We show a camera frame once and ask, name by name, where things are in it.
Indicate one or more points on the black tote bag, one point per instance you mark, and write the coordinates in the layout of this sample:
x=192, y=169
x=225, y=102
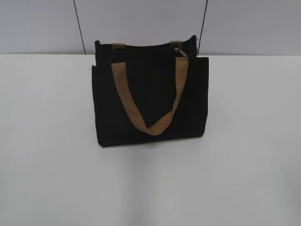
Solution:
x=112, y=124

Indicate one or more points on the silver zipper pull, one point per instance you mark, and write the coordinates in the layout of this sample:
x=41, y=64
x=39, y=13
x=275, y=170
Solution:
x=179, y=52

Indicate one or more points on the tan front bag handle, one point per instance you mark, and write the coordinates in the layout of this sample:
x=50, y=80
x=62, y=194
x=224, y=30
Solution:
x=150, y=91

